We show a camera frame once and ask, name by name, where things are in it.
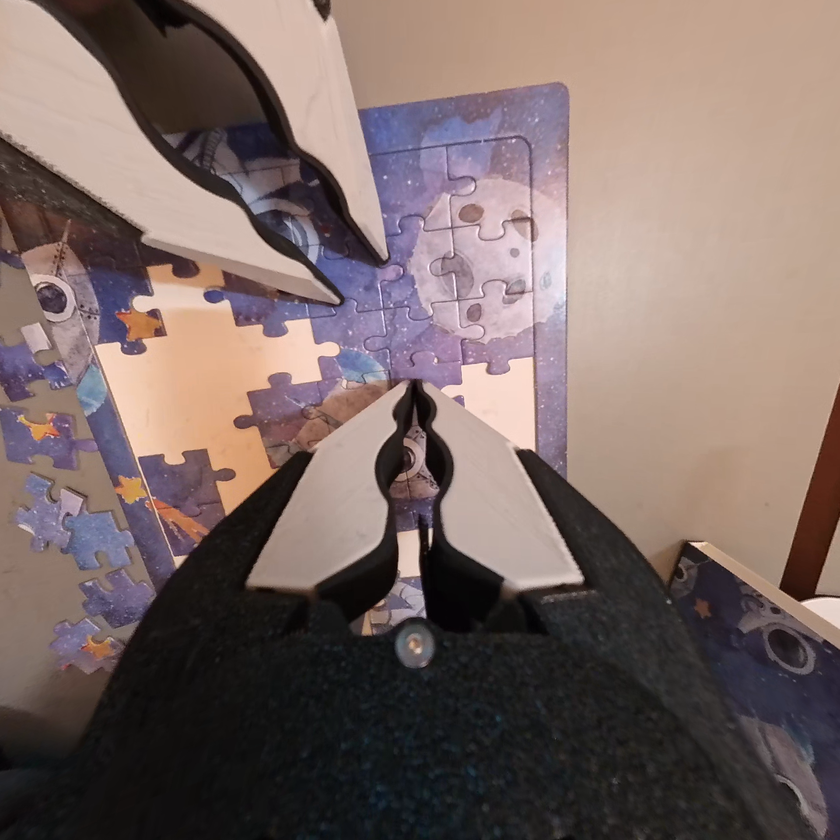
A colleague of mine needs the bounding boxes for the grey desk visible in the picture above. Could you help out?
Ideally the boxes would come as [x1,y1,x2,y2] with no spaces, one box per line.
[0,0,840,710]

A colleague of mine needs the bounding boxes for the space puzzle board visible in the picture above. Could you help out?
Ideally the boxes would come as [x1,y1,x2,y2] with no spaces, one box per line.
[0,82,571,634]

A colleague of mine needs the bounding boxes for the puzzle pieces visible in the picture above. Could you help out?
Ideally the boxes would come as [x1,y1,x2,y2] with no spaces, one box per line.
[0,322,158,673]

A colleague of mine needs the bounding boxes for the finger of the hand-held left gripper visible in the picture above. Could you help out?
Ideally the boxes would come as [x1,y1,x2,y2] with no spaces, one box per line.
[164,0,392,266]
[0,0,347,307]

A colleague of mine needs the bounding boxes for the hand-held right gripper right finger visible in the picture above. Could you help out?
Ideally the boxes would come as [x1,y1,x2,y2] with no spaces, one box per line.
[417,381,585,636]

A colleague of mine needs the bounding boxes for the white flat board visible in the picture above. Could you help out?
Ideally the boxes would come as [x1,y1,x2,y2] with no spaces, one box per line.
[802,594,840,634]

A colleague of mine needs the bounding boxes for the illustrated puzzle box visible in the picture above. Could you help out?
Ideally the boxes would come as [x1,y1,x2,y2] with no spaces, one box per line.
[668,539,840,840]

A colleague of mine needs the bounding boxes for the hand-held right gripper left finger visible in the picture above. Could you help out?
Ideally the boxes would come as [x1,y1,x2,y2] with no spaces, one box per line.
[247,381,416,623]

